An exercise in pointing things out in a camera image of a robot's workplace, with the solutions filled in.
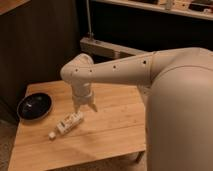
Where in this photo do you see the wooden shelf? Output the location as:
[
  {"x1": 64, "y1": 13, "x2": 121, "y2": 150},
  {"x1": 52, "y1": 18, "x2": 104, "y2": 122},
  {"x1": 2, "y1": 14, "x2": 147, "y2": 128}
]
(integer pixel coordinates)
[{"x1": 92, "y1": 0, "x2": 213, "y2": 21}]

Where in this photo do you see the grey metal beam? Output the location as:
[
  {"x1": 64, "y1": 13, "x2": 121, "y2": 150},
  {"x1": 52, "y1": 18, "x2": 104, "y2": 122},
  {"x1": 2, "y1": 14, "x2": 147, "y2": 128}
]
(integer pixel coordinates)
[{"x1": 80, "y1": 37, "x2": 144, "y2": 59}]

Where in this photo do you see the black ceramic bowl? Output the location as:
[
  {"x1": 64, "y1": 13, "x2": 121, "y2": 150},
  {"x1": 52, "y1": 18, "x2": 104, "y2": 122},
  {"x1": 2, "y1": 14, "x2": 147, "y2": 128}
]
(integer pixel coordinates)
[{"x1": 17, "y1": 93, "x2": 52, "y2": 121}]

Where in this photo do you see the wooden table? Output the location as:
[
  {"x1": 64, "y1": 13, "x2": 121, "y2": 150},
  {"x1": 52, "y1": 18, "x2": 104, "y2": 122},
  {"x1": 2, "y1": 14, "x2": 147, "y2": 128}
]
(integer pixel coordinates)
[{"x1": 8, "y1": 81, "x2": 146, "y2": 171}]

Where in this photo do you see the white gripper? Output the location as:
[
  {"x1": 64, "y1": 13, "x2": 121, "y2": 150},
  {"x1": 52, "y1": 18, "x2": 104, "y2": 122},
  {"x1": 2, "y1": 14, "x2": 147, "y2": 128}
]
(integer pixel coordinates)
[{"x1": 72, "y1": 90, "x2": 98, "y2": 113}]

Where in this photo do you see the metal vertical pole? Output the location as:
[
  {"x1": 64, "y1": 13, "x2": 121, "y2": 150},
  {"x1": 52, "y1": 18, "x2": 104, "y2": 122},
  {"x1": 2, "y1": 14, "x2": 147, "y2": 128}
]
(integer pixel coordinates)
[{"x1": 86, "y1": 0, "x2": 94, "y2": 40}]

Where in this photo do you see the white plastic bottle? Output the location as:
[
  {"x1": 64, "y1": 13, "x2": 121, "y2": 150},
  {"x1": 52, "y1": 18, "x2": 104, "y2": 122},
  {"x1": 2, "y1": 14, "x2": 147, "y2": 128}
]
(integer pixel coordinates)
[{"x1": 48, "y1": 112, "x2": 84, "y2": 140}]

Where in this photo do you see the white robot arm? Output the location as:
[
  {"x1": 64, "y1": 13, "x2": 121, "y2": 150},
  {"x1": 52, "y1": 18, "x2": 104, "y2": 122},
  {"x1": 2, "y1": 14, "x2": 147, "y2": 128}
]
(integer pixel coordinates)
[{"x1": 60, "y1": 47, "x2": 213, "y2": 171}]

